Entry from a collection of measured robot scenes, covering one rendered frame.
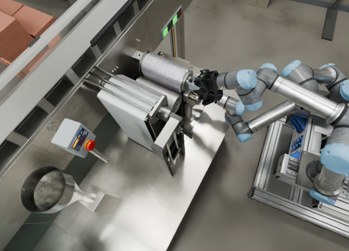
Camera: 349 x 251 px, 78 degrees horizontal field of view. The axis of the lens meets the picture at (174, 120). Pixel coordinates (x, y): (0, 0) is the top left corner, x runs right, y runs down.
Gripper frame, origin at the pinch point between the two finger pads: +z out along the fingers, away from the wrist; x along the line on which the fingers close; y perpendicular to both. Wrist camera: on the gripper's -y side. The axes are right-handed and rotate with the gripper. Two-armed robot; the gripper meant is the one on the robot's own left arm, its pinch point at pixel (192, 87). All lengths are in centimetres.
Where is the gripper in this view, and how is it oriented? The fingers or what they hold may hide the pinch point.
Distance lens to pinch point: 112.2
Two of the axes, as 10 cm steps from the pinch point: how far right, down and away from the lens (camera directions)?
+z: -6.2, -0.7, 7.8
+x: -5.0, 8.0, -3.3
